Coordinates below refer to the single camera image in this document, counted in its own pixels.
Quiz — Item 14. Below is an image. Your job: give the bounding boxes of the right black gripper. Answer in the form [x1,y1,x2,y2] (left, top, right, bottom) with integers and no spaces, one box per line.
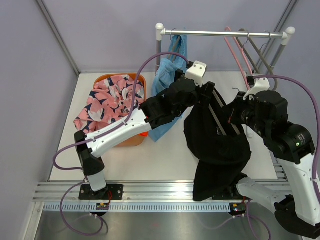
[223,91,271,140]

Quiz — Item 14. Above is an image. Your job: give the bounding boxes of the black shorts hanger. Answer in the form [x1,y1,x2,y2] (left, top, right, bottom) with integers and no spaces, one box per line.
[208,88,242,136]

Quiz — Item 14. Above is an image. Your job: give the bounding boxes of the black shorts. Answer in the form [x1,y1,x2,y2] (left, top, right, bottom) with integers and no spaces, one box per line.
[183,104,252,202]

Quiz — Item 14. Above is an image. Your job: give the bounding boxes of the pink hanger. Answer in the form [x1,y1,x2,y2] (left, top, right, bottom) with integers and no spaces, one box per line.
[223,26,254,91]

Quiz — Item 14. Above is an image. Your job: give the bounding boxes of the grey hanger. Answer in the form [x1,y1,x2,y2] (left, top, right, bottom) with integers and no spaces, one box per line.
[235,37,274,75]

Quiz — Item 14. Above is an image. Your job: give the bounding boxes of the orange shorts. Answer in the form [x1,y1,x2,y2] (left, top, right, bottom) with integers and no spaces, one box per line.
[139,132,148,137]

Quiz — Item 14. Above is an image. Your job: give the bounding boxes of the pink patterned shorts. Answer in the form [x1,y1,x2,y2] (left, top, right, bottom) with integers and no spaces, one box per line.
[73,75,145,134]

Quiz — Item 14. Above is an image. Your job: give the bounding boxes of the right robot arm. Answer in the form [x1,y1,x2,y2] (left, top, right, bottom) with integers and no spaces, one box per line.
[225,90,320,240]

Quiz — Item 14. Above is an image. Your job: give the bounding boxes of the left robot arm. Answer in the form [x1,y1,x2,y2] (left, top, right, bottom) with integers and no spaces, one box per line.
[74,77,215,200]

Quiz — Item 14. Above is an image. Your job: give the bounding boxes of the light blue shorts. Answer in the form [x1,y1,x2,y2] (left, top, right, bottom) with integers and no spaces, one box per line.
[149,35,188,143]

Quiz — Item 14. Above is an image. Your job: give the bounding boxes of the orange plastic basket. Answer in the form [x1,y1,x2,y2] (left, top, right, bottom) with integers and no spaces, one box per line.
[93,73,147,147]

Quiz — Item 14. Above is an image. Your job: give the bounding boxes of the white clothes rack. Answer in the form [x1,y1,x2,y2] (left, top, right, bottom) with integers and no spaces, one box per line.
[155,23,296,68]

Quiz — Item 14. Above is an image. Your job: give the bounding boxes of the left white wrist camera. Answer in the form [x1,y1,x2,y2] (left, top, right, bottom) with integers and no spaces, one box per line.
[185,60,207,87]

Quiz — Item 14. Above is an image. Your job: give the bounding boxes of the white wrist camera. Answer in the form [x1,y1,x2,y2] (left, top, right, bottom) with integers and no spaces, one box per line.
[185,60,207,87]
[243,76,270,101]

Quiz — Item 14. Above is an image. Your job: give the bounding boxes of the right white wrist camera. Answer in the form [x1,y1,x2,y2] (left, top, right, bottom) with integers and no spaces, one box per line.
[243,76,270,101]

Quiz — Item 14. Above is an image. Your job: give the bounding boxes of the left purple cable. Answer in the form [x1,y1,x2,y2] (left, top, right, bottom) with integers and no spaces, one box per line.
[52,51,190,236]

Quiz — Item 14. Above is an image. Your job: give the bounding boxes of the purple cable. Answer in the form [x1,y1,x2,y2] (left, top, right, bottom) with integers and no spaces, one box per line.
[52,51,190,236]
[252,74,320,240]

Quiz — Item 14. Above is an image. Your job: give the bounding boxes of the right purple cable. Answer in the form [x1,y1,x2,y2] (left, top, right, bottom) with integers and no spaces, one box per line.
[252,74,320,240]

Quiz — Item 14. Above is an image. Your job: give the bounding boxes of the aluminium mounting rail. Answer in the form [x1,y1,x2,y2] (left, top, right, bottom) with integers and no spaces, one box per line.
[32,180,194,203]

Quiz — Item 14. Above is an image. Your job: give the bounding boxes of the slotted cable duct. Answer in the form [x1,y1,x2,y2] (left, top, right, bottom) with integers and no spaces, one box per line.
[43,202,231,213]

